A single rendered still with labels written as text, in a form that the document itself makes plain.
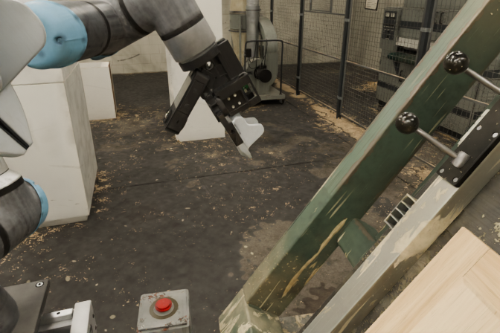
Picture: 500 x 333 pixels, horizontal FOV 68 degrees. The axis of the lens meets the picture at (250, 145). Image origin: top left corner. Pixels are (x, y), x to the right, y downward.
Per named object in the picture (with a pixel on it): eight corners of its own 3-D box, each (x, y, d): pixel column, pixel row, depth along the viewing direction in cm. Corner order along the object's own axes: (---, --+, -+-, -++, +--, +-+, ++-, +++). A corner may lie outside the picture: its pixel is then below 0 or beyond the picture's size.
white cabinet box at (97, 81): (75, 112, 548) (66, 63, 521) (117, 108, 564) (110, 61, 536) (71, 122, 508) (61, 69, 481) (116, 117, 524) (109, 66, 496)
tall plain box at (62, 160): (33, 180, 348) (-19, -24, 282) (100, 172, 364) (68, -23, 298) (4, 236, 269) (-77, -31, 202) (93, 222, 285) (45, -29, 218)
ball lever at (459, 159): (455, 171, 63) (389, 125, 65) (471, 154, 62) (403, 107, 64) (462, 175, 60) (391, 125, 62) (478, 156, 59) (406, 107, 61)
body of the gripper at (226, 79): (264, 104, 62) (229, 39, 56) (219, 131, 61) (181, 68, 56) (251, 93, 69) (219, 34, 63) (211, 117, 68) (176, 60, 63)
